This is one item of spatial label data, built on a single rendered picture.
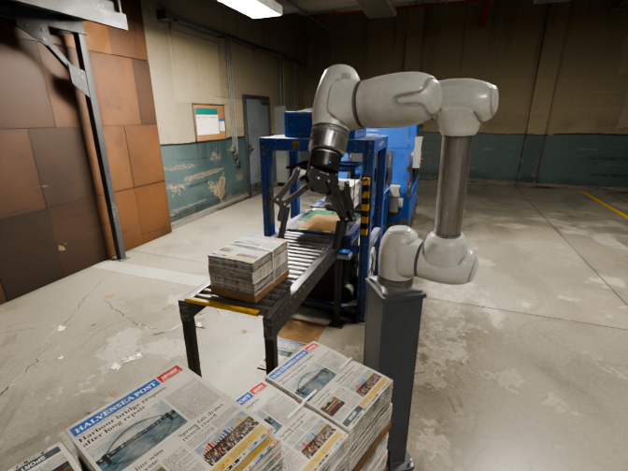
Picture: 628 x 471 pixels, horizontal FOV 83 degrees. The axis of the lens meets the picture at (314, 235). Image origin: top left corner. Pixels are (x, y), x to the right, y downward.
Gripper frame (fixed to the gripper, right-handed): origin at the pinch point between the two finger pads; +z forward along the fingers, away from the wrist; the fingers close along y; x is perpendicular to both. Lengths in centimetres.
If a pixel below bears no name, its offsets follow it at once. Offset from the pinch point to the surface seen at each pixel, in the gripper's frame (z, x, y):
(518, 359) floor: 45, -121, -219
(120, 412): 48, -16, 32
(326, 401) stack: 49, -32, -27
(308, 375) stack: 45, -45, -25
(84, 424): 50, -15, 39
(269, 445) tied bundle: 45.1, 2.6, 1.0
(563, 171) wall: -332, -522, -776
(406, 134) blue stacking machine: -188, -318, -211
